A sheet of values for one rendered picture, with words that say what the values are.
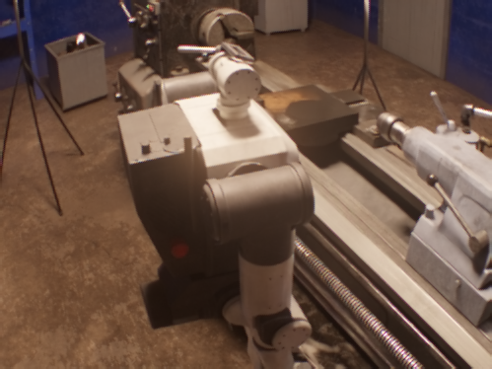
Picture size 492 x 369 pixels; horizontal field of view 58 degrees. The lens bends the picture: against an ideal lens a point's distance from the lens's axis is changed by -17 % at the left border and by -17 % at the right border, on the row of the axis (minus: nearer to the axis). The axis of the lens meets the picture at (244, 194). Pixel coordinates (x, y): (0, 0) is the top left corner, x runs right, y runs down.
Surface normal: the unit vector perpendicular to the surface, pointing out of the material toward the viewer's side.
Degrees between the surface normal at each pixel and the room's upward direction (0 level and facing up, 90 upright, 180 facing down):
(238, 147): 42
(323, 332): 0
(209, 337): 0
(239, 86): 90
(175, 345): 0
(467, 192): 82
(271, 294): 90
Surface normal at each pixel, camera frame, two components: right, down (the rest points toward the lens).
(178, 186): 0.33, 0.53
